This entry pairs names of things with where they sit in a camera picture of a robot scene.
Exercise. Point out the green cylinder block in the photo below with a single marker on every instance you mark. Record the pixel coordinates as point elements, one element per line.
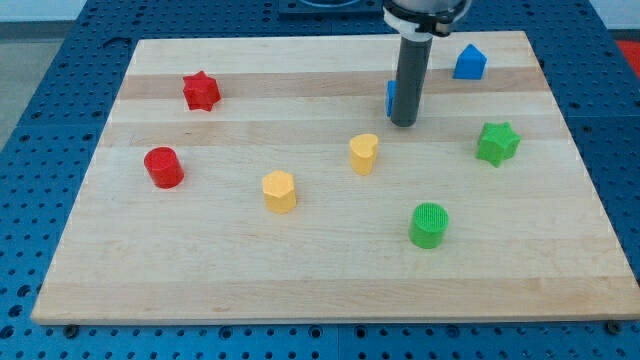
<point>428,225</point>

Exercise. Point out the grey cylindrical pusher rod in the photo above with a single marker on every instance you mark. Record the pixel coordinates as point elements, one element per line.
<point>410,74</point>

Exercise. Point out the wooden board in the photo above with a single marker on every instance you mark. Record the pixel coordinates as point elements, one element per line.
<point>528,241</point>

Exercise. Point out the yellow heart block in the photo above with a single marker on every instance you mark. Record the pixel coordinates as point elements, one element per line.
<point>363,153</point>

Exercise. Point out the yellow hexagon block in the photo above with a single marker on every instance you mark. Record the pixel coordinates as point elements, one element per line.
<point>279,191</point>

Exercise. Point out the blue pentagon block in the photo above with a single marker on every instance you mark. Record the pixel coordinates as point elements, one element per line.
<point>470,64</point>

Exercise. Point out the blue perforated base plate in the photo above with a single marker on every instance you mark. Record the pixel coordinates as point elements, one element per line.
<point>48,152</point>

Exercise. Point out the red star block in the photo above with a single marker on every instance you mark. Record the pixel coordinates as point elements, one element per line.
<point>201,91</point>

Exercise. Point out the green star block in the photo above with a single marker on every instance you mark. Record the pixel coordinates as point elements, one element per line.
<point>497,142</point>

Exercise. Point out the blue cube block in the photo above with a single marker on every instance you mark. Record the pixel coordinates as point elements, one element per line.
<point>390,92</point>

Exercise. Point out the red cylinder block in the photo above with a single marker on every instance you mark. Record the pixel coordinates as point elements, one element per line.
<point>164,167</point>

